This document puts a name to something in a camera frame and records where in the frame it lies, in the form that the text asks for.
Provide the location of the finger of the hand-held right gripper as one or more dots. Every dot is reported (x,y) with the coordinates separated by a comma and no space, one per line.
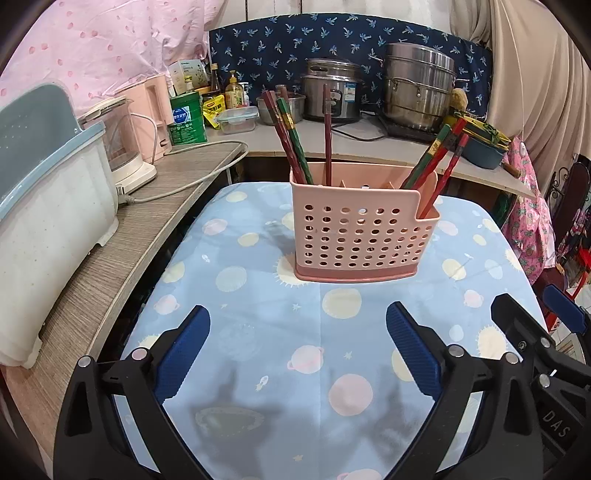
(565,307)
(519,327)

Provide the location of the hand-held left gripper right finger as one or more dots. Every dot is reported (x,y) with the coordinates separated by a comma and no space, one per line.
(413,350)

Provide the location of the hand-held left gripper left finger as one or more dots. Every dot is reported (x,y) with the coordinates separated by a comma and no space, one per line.
(182,355)

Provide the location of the pink perforated chopstick holder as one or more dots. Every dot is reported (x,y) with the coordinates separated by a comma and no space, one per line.
(360,240)

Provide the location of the red chopstick black band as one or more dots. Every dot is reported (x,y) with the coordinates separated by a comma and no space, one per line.
(431,161)
(450,161)

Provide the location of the dark maroon chopstick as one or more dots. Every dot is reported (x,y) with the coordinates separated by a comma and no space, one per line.
(278,138)
(443,161)

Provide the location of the green chopstick gold band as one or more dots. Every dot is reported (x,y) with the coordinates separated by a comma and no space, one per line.
(424,161)
(299,141)

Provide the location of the row of coloured chopsticks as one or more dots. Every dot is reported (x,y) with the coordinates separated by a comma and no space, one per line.
(292,138)

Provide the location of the pink floral cloth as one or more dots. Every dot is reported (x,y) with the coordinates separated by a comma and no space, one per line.
(528,217)

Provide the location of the blue planet print tablecloth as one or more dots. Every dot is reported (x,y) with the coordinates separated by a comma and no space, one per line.
(277,323)

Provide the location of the dark metal chair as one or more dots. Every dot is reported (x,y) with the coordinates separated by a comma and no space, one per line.
(579,184)

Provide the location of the wood grain side counter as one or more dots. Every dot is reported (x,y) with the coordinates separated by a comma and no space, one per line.
(152,221)

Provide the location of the blue basin with vegetables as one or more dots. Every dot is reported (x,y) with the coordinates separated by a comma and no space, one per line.
(485,154)

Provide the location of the white dish drainer teal lid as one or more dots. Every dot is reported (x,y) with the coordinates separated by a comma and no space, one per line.
(55,230)

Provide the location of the light wooden counter board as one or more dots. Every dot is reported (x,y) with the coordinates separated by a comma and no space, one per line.
(360,145)

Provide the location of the black induction cooker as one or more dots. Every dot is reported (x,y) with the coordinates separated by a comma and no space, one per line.
(406,131)

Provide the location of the brown loofah sponge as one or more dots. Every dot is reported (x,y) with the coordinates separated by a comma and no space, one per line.
(459,99)

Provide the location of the green tin can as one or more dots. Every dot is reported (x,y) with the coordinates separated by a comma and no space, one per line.
(187,120)

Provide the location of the beige curtain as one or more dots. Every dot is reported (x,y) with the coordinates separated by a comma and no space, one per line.
(545,69)

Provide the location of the clear food container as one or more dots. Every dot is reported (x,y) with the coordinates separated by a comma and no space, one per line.
(236,121)

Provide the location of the yellow snack packet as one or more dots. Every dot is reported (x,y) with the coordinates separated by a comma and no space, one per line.
(213,113)

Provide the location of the metal bowl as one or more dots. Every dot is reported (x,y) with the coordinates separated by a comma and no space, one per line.
(268,115)

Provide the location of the stainless steel steamer pot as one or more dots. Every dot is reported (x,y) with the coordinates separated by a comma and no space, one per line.
(418,87)

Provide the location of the yellow pump bottle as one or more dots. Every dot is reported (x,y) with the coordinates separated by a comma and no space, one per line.
(234,94)

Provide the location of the steel rice cooker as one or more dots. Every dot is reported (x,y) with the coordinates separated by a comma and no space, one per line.
(344,92)

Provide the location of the dark glass bottle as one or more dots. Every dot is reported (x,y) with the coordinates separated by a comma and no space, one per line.
(215,78)

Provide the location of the white carton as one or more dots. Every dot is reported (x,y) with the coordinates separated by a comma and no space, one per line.
(189,71)

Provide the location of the navy leaf print cloth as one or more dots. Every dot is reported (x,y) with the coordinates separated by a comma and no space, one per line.
(286,41)

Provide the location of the pink spotted wall cloth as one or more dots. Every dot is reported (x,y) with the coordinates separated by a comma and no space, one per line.
(92,41)

